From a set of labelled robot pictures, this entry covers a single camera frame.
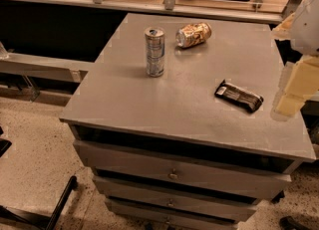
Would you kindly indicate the grey drawer cabinet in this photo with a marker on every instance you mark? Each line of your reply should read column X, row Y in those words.
column 118, row 103

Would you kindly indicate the black snack bar wrapper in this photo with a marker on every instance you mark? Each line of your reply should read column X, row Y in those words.
column 239, row 96

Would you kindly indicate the grey drawer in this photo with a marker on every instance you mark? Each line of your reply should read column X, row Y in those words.
column 217, row 176
column 173, row 199
column 168, row 217

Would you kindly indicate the gold lying soda can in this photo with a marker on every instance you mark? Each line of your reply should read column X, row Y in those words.
column 192, row 34

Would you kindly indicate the middle grey drawer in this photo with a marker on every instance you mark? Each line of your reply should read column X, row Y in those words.
column 173, row 199

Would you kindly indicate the top grey drawer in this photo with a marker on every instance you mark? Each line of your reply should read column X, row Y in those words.
column 217, row 176

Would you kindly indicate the silver blue redbull can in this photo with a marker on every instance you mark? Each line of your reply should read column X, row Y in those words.
column 154, row 37

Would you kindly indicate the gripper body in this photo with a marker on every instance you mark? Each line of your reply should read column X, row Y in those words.
column 309, row 28

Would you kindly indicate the bottom grey drawer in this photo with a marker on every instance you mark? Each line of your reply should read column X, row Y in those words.
column 168, row 217

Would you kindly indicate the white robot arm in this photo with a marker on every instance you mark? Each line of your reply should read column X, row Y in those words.
column 302, row 29

